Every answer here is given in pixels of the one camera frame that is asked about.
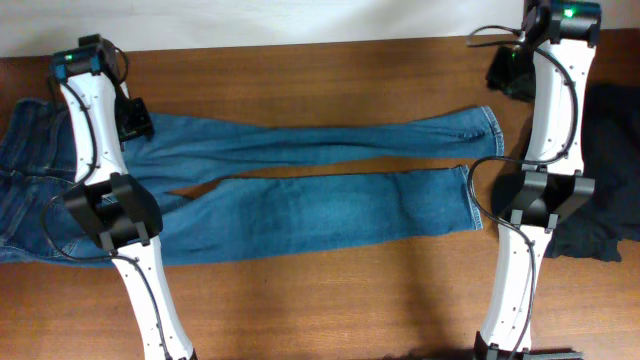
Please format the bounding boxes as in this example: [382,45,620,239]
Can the blue denim jeans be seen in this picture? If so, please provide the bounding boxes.
[1,99,504,267]

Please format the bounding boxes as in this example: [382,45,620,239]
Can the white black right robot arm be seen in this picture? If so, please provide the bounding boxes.
[472,0,602,360]

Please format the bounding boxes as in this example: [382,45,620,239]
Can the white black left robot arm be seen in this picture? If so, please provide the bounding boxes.
[51,34,197,360]

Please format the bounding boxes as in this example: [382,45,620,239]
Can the black cloth garment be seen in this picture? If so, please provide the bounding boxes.
[545,84,639,262]

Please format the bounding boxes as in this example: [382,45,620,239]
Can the grey metal bracket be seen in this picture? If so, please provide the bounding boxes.
[522,351,584,360]

